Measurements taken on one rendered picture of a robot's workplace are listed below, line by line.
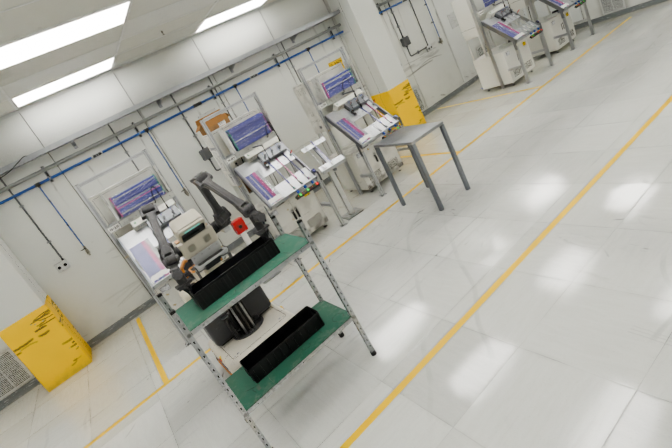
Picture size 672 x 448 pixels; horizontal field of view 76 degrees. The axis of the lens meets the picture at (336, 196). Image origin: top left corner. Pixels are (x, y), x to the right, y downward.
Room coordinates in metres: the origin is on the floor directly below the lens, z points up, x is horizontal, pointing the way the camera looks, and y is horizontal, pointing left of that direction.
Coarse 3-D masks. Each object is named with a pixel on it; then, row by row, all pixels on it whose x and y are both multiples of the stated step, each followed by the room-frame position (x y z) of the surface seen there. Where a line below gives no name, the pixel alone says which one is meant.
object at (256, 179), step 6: (252, 174) 5.07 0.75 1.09; (258, 174) 5.07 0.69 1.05; (252, 180) 5.01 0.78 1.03; (258, 180) 5.01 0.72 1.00; (264, 180) 5.00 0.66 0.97; (258, 186) 4.94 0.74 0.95; (264, 186) 4.94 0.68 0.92; (270, 186) 4.93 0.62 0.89; (264, 192) 4.87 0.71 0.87; (270, 192) 4.87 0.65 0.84; (276, 192) 4.87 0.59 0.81; (270, 198) 4.81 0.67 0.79; (276, 198) 4.81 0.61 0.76
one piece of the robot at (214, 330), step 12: (252, 300) 3.29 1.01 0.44; (264, 300) 3.33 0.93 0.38; (228, 312) 3.16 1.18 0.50; (240, 312) 3.16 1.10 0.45; (252, 312) 3.26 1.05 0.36; (216, 324) 3.13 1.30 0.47; (228, 324) 3.10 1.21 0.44; (240, 324) 3.15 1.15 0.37; (252, 324) 3.20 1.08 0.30; (216, 336) 3.11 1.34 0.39; (228, 336) 3.14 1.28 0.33
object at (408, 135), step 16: (400, 128) 4.85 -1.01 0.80; (416, 128) 4.49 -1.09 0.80; (432, 128) 4.19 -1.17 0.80; (384, 144) 4.52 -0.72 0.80; (400, 144) 4.25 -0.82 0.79; (448, 144) 4.24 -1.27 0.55; (384, 160) 4.70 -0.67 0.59; (416, 160) 4.85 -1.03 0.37; (464, 176) 4.24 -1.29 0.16; (400, 192) 4.70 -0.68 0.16; (432, 192) 4.09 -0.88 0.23
